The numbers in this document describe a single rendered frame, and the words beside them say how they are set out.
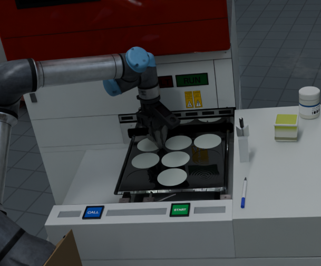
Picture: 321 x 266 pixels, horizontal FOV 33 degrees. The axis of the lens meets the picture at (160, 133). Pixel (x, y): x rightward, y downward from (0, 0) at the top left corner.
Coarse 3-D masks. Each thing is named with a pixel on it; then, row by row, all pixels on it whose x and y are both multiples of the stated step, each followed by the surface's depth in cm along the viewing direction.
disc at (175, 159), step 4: (172, 152) 194; (176, 152) 194; (180, 152) 193; (164, 156) 192; (168, 156) 192; (172, 156) 192; (176, 156) 191; (180, 156) 191; (184, 156) 190; (188, 156) 190; (164, 160) 190; (168, 160) 190; (172, 160) 189; (176, 160) 189; (180, 160) 189; (184, 160) 188; (188, 160) 188; (164, 164) 188; (168, 164) 188; (172, 164) 187; (176, 164) 187; (180, 164) 187
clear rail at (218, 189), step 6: (120, 192) 177; (132, 192) 176; (138, 192) 176; (144, 192) 176; (156, 192) 175; (162, 192) 175; (168, 192) 174; (174, 192) 174; (180, 192) 174; (186, 192) 173; (192, 192) 173
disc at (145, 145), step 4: (144, 140) 204; (148, 140) 203; (140, 144) 202; (144, 144) 201; (148, 144) 201; (152, 144) 200; (140, 148) 199; (144, 148) 199; (148, 148) 198; (152, 148) 198; (156, 148) 198
